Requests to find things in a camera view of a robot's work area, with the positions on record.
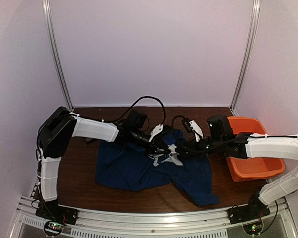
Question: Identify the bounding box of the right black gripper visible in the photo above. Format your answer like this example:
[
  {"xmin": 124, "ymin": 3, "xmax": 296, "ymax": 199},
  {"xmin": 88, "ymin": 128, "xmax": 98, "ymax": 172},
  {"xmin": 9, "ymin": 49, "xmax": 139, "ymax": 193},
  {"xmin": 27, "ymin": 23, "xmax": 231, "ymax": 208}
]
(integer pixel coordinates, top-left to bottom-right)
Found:
[{"xmin": 175, "ymin": 136, "xmax": 225, "ymax": 160}]

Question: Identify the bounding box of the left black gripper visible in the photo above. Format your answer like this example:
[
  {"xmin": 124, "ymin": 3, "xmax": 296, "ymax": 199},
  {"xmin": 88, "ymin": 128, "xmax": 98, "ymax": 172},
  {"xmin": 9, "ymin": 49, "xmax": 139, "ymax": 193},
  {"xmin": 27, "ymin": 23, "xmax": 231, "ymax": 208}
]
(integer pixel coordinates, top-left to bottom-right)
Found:
[{"xmin": 131, "ymin": 128, "xmax": 171, "ymax": 156}]

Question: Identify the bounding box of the starry night round brooch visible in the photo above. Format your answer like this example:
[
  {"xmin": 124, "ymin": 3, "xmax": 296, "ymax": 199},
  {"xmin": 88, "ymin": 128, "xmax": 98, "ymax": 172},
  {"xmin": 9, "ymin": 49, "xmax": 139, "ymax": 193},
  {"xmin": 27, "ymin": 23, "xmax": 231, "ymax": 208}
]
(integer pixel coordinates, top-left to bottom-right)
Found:
[{"xmin": 168, "ymin": 145, "xmax": 178, "ymax": 155}]

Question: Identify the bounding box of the navy white clothing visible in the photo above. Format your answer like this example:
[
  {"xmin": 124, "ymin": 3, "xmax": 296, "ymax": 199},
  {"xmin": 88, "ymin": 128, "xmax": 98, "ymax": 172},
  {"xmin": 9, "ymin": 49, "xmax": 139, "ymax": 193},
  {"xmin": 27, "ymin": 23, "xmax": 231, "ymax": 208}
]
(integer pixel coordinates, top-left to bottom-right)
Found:
[{"xmin": 95, "ymin": 141, "xmax": 219, "ymax": 206}]

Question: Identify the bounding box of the black brooch display box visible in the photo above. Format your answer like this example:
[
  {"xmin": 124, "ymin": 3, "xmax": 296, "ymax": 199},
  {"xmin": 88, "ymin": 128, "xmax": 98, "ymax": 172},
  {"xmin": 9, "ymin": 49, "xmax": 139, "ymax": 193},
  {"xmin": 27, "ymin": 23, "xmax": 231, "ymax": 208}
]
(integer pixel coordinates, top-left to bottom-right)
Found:
[{"xmin": 84, "ymin": 138, "xmax": 97, "ymax": 145}]

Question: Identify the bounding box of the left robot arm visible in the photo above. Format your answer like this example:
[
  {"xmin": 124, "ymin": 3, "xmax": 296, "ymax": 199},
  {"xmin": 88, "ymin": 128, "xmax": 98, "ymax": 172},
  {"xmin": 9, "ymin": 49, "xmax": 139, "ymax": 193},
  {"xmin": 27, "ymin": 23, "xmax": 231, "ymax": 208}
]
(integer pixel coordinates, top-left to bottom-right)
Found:
[{"xmin": 36, "ymin": 107, "xmax": 171, "ymax": 220}]

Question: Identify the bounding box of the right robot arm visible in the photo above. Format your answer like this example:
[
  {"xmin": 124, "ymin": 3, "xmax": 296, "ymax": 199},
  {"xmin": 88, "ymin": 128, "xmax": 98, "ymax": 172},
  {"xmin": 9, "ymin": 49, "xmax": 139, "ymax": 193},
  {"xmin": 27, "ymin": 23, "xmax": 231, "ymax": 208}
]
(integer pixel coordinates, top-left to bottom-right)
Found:
[{"xmin": 175, "ymin": 115, "xmax": 298, "ymax": 219}]

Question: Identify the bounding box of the orange plastic bin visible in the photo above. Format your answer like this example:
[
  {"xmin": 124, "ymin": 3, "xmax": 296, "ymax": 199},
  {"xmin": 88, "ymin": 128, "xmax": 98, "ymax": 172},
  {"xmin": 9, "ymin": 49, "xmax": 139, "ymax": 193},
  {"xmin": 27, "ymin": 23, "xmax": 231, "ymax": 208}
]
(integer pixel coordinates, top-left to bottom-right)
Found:
[{"xmin": 226, "ymin": 116, "xmax": 285, "ymax": 182}]

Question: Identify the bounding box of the right circuit board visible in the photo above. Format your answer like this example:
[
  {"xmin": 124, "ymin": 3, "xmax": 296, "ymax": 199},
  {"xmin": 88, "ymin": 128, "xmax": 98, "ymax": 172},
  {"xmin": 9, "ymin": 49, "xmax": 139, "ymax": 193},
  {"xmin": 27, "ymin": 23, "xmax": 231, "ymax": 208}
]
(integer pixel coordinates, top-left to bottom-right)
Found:
[{"xmin": 243, "ymin": 221, "xmax": 263, "ymax": 236}]

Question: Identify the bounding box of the circuit board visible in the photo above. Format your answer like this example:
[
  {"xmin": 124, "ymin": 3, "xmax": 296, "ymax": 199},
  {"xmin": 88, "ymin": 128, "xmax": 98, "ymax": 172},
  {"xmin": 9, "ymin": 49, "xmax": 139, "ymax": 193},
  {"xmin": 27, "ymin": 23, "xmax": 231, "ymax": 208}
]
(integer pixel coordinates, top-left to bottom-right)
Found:
[
  {"xmin": 243, "ymin": 221, "xmax": 263, "ymax": 236},
  {"xmin": 43, "ymin": 221, "xmax": 65, "ymax": 237}
]

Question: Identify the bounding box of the left circuit board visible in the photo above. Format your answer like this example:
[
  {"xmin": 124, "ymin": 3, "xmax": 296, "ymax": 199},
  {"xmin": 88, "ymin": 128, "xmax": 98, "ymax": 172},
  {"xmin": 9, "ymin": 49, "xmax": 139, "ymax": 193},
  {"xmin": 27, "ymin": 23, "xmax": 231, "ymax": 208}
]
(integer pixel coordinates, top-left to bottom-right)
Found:
[{"xmin": 43, "ymin": 221, "xmax": 65, "ymax": 237}]

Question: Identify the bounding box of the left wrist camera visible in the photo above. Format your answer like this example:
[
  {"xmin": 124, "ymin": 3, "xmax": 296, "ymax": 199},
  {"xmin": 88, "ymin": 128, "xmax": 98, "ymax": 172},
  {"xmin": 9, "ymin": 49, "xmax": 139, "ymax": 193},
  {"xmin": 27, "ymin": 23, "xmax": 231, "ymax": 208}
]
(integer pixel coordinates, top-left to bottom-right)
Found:
[{"xmin": 149, "ymin": 124, "xmax": 172, "ymax": 142}]

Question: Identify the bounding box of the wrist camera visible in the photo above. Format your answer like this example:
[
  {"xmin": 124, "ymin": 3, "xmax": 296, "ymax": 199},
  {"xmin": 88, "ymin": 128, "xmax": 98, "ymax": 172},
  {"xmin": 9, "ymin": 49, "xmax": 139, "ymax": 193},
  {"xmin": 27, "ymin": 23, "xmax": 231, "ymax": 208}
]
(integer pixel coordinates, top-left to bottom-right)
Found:
[
  {"xmin": 149, "ymin": 124, "xmax": 172, "ymax": 142},
  {"xmin": 182, "ymin": 118, "xmax": 204, "ymax": 142}
]

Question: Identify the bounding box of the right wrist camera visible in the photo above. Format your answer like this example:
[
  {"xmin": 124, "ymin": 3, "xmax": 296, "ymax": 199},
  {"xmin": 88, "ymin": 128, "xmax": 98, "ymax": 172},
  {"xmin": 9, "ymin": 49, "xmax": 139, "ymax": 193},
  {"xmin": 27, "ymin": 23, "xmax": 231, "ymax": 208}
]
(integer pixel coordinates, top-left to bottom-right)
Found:
[{"xmin": 182, "ymin": 118, "xmax": 204, "ymax": 142}]

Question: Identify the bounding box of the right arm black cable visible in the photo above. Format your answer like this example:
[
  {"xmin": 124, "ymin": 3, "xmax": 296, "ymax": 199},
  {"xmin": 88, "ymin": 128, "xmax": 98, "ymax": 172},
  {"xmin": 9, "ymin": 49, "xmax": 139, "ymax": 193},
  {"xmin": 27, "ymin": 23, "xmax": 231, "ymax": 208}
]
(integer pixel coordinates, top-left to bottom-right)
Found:
[{"xmin": 171, "ymin": 115, "xmax": 298, "ymax": 154}]

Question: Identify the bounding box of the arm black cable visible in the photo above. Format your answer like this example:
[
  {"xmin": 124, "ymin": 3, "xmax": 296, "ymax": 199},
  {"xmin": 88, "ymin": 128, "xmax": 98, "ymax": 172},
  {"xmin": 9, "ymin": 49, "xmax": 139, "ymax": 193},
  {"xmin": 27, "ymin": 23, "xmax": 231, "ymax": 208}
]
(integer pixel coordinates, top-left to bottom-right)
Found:
[
  {"xmin": 171, "ymin": 115, "xmax": 298, "ymax": 154},
  {"xmin": 36, "ymin": 96, "xmax": 167, "ymax": 159}
]

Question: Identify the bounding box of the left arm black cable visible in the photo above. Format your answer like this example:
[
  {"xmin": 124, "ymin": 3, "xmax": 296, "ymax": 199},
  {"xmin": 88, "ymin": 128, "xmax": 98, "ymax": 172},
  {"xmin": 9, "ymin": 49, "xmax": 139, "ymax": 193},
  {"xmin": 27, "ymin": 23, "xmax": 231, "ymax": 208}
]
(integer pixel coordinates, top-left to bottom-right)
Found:
[{"xmin": 36, "ymin": 96, "xmax": 167, "ymax": 159}]

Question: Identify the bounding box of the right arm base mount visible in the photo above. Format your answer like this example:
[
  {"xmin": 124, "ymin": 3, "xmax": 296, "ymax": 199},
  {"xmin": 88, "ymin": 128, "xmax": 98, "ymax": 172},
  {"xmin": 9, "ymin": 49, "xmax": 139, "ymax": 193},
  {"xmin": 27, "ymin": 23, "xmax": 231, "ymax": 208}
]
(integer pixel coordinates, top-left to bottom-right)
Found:
[{"xmin": 227, "ymin": 204, "xmax": 270, "ymax": 224}]

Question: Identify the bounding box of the front aluminium rail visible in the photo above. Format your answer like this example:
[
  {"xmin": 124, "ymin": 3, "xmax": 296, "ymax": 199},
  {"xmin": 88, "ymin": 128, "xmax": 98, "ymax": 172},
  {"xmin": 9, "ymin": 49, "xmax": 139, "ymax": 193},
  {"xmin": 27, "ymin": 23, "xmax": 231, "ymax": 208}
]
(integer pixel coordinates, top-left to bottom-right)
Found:
[{"xmin": 8, "ymin": 193, "xmax": 298, "ymax": 238}]

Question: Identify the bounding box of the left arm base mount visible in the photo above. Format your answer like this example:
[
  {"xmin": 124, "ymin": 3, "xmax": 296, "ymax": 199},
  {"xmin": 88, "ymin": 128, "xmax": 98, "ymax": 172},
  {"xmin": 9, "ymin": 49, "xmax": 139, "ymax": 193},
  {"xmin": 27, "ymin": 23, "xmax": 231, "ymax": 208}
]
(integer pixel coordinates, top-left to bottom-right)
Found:
[{"xmin": 35, "ymin": 206, "xmax": 78, "ymax": 225}]

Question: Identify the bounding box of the right aluminium frame post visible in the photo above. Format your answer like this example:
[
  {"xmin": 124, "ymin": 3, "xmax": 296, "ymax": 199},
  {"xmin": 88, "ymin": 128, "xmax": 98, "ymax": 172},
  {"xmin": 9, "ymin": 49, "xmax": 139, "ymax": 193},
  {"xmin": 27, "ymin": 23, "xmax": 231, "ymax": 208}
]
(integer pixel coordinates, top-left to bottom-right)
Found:
[{"xmin": 230, "ymin": 0, "xmax": 261, "ymax": 115}]

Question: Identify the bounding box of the aluminium frame post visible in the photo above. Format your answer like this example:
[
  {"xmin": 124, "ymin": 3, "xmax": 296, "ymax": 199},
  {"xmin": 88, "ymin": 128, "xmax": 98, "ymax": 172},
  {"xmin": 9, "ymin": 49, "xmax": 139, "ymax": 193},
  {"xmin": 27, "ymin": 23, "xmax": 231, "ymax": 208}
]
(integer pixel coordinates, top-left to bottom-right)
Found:
[
  {"xmin": 42, "ymin": 0, "xmax": 74, "ymax": 110},
  {"xmin": 230, "ymin": 0, "xmax": 261, "ymax": 115}
]

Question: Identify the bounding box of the left aluminium frame post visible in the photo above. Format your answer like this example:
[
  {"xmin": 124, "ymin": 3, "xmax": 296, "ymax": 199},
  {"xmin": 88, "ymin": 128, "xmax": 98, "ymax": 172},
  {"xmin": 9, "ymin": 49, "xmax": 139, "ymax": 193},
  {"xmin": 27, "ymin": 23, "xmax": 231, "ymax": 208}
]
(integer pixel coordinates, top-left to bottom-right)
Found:
[{"xmin": 42, "ymin": 0, "xmax": 74, "ymax": 110}]

